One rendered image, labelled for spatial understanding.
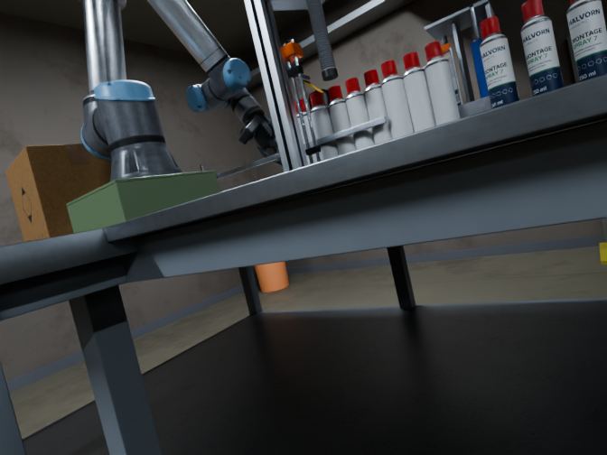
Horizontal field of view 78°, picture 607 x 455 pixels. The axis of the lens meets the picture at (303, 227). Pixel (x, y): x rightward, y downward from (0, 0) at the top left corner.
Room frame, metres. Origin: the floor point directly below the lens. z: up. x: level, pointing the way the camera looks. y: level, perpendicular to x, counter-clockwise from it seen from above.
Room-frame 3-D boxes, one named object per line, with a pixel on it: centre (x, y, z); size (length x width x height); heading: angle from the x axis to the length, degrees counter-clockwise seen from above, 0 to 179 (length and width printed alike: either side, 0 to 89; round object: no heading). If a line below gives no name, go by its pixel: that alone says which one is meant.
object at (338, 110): (1.00, -0.16, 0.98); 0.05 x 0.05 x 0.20
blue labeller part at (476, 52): (0.84, -0.47, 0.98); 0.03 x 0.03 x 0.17
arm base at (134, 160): (0.84, 0.31, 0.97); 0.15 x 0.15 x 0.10
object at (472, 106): (0.90, -0.46, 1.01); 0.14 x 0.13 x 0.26; 56
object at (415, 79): (0.88, -0.33, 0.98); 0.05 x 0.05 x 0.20
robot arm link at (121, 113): (0.85, 0.32, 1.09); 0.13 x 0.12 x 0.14; 42
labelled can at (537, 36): (0.74, -0.53, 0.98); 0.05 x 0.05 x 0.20
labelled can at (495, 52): (0.79, -0.46, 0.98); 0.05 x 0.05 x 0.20
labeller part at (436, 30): (0.90, -0.47, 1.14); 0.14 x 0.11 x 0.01; 56
